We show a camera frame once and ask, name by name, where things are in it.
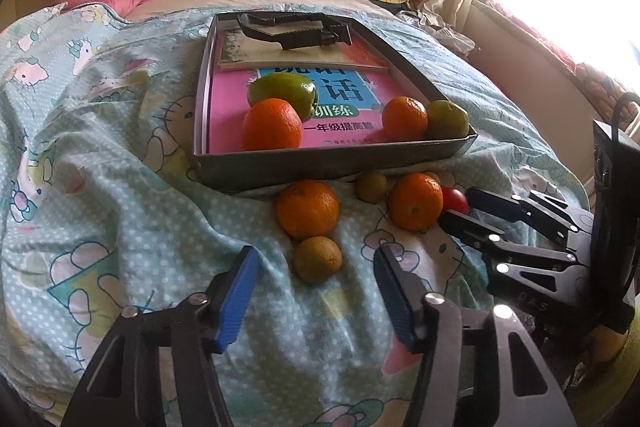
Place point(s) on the pink chinese workbook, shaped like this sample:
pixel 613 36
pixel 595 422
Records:
pixel 348 112

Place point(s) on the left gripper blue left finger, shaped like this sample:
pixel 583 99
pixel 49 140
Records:
pixel 121 385

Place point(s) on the small brown kiwi right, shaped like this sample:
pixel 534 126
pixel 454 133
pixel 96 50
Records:
pixel 433 176

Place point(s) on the brown kiwi back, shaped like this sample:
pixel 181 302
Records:
pixel 371 186

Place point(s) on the black gripper part in tray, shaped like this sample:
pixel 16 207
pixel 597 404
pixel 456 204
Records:
pixel 295 30

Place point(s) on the grey cardboard box tray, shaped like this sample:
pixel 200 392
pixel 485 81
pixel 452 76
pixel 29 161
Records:
pixel 242 171

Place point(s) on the small green mango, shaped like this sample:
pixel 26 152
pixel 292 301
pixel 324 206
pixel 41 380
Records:
pixel 446 120

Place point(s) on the hello kitty blue quilt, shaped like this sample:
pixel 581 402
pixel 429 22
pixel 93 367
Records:
pixel 101 209

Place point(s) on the large green mango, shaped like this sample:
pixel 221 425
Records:
pixel 299 91

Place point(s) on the orange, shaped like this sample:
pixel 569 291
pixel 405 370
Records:
pixel 415 202
pixel 404 119
pixel 307 208
pixel 272 124

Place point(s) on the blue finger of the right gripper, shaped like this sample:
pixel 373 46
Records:
pixel 545 214
pixel 491 243

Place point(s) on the red tomato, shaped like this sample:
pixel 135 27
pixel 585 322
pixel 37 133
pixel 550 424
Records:
pixel 454 199

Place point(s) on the brown kiwi front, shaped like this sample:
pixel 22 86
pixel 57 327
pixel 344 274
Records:
pixel 317 259

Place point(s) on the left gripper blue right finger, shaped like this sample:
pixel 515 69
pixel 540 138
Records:
pixel 478 368

